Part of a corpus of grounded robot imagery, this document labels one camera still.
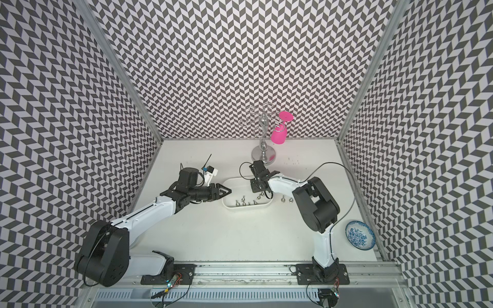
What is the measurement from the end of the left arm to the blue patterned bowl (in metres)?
0.56

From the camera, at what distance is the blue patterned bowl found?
798mm

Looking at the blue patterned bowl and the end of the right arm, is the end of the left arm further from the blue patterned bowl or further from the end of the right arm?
the blue patterned bowl

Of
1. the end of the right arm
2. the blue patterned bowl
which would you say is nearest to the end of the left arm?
the end of the right arm

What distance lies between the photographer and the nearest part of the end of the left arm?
0.63m
